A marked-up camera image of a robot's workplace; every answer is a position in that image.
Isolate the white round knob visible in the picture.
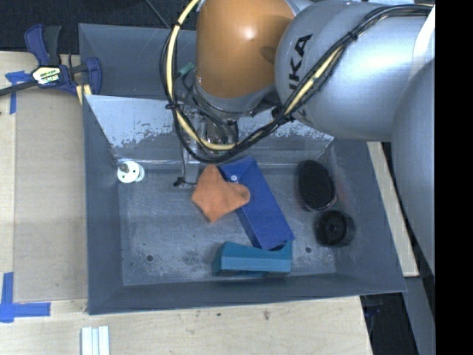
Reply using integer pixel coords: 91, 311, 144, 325
116, 160, 146, 185

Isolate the teal block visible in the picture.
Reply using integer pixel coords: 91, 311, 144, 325
211, 240, 293, 277

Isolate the black oval mesh object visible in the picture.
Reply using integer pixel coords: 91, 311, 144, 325
297, 159, 338, 213

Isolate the orange cloth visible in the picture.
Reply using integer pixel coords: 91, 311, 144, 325
190, 164, 251, 224

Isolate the black round cylinder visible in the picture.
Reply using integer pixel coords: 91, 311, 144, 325
313, 209, 357, 248

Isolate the blue box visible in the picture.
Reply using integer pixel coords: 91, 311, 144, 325
217, 155, 296, 251

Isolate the grey metal bin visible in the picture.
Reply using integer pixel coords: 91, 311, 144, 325
77, 23, 409, 316

